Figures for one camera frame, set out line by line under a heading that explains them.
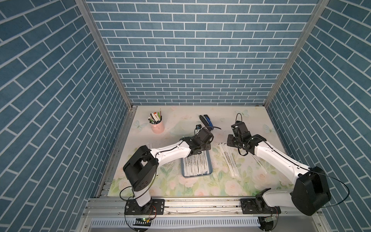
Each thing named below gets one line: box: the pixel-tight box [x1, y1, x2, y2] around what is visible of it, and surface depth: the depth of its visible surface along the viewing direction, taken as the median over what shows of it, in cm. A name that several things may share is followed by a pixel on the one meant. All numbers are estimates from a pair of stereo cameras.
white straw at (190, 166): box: [186, 155, 195, 177], surface depth 88 cm
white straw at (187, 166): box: [183, 155, 191, 177], surface depth 88 cm
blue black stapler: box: [199, 114, 215, 131], surface depth 110 cm
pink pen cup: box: [150, 118, 166, 135], surface depth 100 cm
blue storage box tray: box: [181, 149, 214, 178], surface depth 89 cm
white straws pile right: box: [218, 142, 241, 178], surface depth 91 cm
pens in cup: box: [147, 108, 163, 125], surface depth 101 cm
